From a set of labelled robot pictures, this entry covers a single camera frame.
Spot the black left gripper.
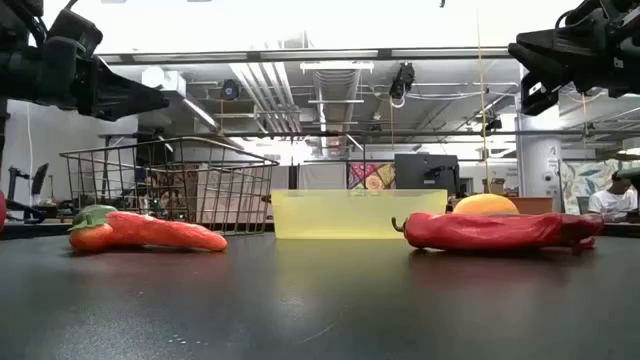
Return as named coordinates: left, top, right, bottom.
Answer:
left=38, top=37, right=170, bottom=123

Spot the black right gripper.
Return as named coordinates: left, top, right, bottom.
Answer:
left=508, top=0, right=621, bottom=117

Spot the green lime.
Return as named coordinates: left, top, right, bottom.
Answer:
left=72, top=204, right=119, bottom=227

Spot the yellow-orange round fruit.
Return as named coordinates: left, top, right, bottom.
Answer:
left=452, top=193, right=520, bottom=217

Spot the small dark red chili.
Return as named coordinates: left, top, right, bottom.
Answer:
left=559, top=213, right=605, bottom=251

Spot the large red chili pepper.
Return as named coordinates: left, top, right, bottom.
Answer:
left=391, top=211, right=566, bottom=251

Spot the white ceiling unit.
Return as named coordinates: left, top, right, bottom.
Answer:
left=141, top=67, right=187, bottom=96

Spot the white pillar with signs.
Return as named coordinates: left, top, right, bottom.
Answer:
left=516, top=102, right=564, bottom=214

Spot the black tilted screen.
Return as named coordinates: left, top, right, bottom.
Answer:
left=30, top=162, right=50, bottom=197

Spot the floral mural panel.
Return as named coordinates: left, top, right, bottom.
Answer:
left=559, top=159, right=640, bottom=216

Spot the cardboard box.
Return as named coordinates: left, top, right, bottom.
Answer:
left=482, top=177, right=519, bottom=197

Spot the orange plastic bowl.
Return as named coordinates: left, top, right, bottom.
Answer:
left=451, top=195, right=555, bottom=216

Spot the person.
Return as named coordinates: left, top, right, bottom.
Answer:
left=587, top=172, right=640, bottom=224

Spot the black computer monitor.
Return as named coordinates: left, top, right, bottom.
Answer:
left=394, top=153, right=461, bottom=197

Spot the black and red machine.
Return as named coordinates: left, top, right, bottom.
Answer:
left=4, top=166, right=56, bottom=225

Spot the colourful patterned tapestry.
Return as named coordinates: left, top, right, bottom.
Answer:
left=348, top=162, right=396, bottom=190

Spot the translucent yellow plastic bin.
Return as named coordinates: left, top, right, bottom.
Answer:
left=270, top=188, right=449, bottom=240

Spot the black round cable reel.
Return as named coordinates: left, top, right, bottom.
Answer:
left=219, top=78, right=241, bottom=101

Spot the metal wire basket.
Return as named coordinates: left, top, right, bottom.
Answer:
left=59, top=136, right=280, bottom=237

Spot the black horizontal frame bar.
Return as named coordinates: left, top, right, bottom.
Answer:
left=97, top=128, right=640, bottom=140

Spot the aluminium overhead frame beam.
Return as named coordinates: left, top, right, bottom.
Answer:
left=97, top=47, right=511, bottom=65

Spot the silver ceiling duct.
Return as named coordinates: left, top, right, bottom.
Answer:
left=312, top=67, right=362, bottom=157

